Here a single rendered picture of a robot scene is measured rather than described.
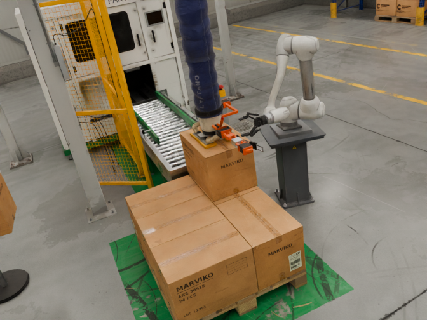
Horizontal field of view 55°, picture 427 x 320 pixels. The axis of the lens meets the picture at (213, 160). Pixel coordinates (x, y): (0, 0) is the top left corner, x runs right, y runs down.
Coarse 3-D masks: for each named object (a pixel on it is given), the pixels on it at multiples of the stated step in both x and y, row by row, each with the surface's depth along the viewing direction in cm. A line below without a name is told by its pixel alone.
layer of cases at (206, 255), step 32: (160, 192) 348; (192, 192) 340; (256, 192) 325; (160, 224) 307; (192, 224) 301; (224, 224) 295; (256, 224) 289; (288, 224) 284; (160, 256) 275; (192, 256) 270; (224, 256) 265; (256, 256) 273; (288, 256) 286; (192, 288) 260; (224, 288) 272; (256, 288) 285
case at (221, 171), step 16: (192, 144) 328; (224, 144) 319; (192, 160) 343; (208, 160) 306; (224, 160) 311; (240, 160) 317; (192, 176) 362; (208, 176) 312; (224, 176) 317; (240, 176) 323; (256, 176) 330; (208, 192) 327; (224, 192) 323
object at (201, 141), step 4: (200, 132) 335; (192, 136) 339; (196, 136) 334; (196, 140) 331; (200, 140) 327; (204, 140) 324; (204, 144) 319; (208, 144) 318; (212, 144) 317; (216, 144) 318
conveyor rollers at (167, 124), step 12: (144, 108) 546; (156, 108) 543; (168, 108) 531; (144, 120) 505; (156, 120) 501; (168, 120) 497; (180, 120) 486; (156, 132) 468; (168, 132) 464; (156, 144) 435; (168, 144) 431; (180, 144) 426; (168, 156) 406; (180, 156) 401
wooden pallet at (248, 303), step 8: (144, 256) 359; (152, 272) 339; (304, 272) 299; (288, 280) 295; (296, 280) 299; (304, 280) 303; (160, 288) 318; (264, 288) 288; (272, 288) 291; (296, 288) 302; (248, 296) 285; (256, 296) 287; (168, 304) 289; (232, 304) 281; (240, 304) 284; (248, 304) 287; (256, 304) 291; (216, 312) 279; (240, 312) 287
